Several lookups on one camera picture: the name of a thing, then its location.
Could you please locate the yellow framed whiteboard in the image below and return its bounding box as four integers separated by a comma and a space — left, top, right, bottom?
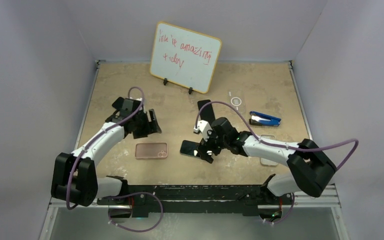
149, 21, 222, 94

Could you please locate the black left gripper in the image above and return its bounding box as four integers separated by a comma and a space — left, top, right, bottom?
132, 110, 160, 140

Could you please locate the green phone black screen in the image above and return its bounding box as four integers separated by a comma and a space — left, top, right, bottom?
179, 140, 201, 158

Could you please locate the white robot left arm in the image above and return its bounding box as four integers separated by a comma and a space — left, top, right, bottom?
50, 97, 162, 210

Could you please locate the beige phone case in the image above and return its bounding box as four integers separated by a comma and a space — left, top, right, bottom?
260, 134, 278, 167

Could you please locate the clear magsafe phone case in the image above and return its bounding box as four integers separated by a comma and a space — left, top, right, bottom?
227, 89, 247, 114

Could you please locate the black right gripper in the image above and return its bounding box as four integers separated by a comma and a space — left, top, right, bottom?
196, 126, 229, 164

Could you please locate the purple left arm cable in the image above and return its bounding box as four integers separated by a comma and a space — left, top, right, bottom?
65, 86, 146, 211

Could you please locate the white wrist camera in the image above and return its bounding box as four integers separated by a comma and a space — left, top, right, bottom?
193, 120, 213, 139
129, 96, 144, 102

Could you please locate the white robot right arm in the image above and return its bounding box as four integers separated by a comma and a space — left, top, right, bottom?
193, 117, 337, 204

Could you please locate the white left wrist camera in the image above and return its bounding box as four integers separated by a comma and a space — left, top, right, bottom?
129, 96, 144, 102

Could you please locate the black phone in centre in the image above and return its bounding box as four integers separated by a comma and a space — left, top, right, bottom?
197, 99, 216, 124

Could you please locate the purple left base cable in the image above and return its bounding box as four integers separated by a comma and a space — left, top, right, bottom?
107, 192, 164, 233

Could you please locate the aluminium frame rail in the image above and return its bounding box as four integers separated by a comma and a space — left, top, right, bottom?
48, 184, 341, 209

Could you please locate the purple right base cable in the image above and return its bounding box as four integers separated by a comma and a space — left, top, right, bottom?
262, 193, 296, 226

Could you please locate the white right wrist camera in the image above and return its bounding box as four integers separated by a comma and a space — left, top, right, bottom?
193, 120, 213, 139

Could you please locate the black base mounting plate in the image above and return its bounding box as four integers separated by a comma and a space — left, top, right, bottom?
98, 184, 292, 218

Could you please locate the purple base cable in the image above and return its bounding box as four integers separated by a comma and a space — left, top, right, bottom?
262, 193, 296, 226
107, 192, 164, 233

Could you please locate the black phone on left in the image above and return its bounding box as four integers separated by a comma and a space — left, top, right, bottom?
111, 97, 124, 110

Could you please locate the blue black stapler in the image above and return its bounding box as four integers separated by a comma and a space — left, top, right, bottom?
249, 111, 282, 127

